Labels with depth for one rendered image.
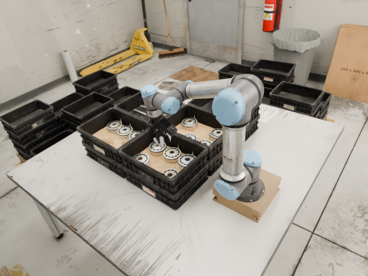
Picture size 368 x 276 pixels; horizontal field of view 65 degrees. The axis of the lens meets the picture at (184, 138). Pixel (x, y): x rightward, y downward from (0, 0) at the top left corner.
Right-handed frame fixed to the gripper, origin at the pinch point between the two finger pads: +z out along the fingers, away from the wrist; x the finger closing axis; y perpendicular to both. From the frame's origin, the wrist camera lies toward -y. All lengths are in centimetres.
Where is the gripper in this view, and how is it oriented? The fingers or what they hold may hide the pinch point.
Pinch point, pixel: (166, 143)
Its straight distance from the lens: 155.5
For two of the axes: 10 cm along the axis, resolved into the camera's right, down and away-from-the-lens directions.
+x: -6.1, 6.1, -5.1
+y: -7.7, -3.3, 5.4
